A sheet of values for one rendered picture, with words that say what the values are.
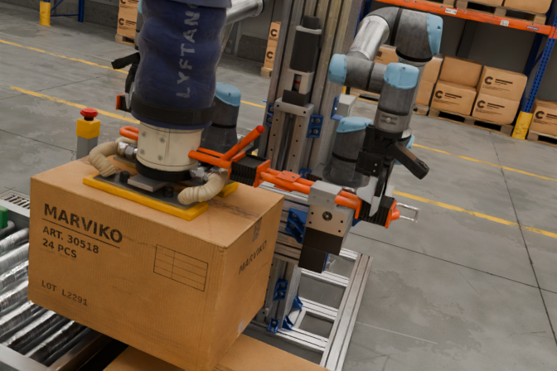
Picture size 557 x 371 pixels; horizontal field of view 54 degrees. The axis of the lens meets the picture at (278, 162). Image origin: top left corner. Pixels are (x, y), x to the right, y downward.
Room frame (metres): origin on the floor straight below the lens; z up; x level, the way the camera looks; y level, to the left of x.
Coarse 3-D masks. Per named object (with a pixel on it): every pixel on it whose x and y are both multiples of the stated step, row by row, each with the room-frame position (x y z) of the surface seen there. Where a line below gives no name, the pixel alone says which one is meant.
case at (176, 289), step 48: (48, 192) 1.32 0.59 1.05; (96, 192) 1.32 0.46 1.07; (240, 192) 1.50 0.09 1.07; (48, 240) 1.32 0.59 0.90; (96, 240) 1.27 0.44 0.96; (144, 240) 1.23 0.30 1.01; (192, 240) 1.19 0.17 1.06; (240, 240) 1.24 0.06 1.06; (48, 288) 1.31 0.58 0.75; (96, 288) 1.27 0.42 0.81; (144, 288) 1.22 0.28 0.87; (192, 288) 1.18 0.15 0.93; (240, 288) 1.30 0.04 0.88; (144, 336) 1.22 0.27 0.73; (192, 336) 1.17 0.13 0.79
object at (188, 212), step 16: (96, 176) 1.36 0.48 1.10; (112, 176) 1.38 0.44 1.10; (128, 176) 1.36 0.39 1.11; (112, 192) 1.32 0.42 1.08; (128, 192) 1.31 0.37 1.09; (144, 192) 1.32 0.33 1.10; (160, 192) 1.34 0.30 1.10; (176, 192) 1.37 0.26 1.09; (160, 208) 1.28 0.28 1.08; (176, 208) 1.27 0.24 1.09; (192, 208) 1.29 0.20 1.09
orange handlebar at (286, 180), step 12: (120, 132) 1.45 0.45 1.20; (132, 132) 1.45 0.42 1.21; (192, 156) 1.38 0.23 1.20; (204, 156) 1.38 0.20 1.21; (228, 168) 1.35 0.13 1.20; (264, 180) 1.32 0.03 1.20; (276, 180) 1.31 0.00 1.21; (288, 180) 1.30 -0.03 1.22; (300, 180) 1.33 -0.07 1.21; (300, 192) 1.29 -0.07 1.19; (348, 192) 1.30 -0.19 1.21; (348, 204) 1.25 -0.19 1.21; (396, 216) 1.22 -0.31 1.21
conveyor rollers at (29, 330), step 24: (0, 240) 1.81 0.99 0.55; (24, 240) 1.90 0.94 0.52; (0, 264) 1.68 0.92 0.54; (24, 264) 1.69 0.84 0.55; (0, 288) 1.57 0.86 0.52; (24, 288) 1.56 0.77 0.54; (24, 312) 1.45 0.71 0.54; (48, 312) 1.46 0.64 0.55; (0, 336) 1.35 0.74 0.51; (24, 336) 1.34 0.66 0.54; (72, 336) 1.40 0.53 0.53
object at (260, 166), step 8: (232, 160) 1.34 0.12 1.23; (240, 160) 1.37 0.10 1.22; (248, 160) 1.38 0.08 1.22; (256, 160) 1.39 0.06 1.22; (264, 160) 1.40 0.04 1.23; (232, 168) 1.33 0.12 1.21; (240, 168) 1.32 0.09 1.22; (248, 168) 1.31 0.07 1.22; (256, 168) 1.33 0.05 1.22; (264, 168) 1.35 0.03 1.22; (232, 176) 1.32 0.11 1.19; (240, 176) 1.32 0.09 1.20; (248, 176) 1.32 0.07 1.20; (256, 176) 1.31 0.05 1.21; (248, 184) 1.31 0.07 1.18; (256, 184) 1.31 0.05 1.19
